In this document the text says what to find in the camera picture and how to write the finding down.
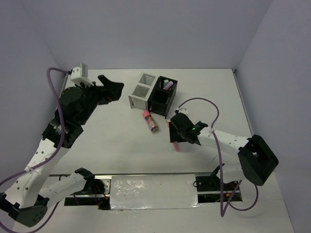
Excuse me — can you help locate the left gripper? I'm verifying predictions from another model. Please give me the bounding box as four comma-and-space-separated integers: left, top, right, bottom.
78, 75, 125, 124

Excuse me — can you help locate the pink highlighter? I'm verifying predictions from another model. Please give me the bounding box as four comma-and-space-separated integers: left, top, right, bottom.
173, 142, 180, 152

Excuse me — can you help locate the purple highlighter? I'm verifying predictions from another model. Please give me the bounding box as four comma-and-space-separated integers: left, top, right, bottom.
163, 81, 173, 90

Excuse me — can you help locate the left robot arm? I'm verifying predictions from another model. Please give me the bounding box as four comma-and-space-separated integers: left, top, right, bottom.
0, 75, 124, 228

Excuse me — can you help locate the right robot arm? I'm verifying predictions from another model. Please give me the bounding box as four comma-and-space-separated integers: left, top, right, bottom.
170, 113, 279, 190

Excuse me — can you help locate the white slatted pen holder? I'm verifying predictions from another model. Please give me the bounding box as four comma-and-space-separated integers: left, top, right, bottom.
128, 72, 157, 110

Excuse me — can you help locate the pink-capped marker tube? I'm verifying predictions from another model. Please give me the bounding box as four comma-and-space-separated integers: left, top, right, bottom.
142, 110, 158, 133

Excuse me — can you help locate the black slatted pen holder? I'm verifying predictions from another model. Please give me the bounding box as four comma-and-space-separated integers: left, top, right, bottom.
147, 76, 178, 118

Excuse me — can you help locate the silver foil sheet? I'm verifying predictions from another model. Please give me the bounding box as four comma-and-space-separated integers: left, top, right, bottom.
110, 174, 200, 210

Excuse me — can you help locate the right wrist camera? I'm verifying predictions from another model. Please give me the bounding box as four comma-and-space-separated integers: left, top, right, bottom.
175, 108, 189, 116

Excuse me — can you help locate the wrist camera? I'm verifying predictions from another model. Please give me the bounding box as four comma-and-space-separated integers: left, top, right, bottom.
175, 108, 189, 116
70, 63, 94, 87

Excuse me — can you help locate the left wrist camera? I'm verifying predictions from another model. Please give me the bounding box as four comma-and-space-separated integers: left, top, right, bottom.
70, 63, 94, 87

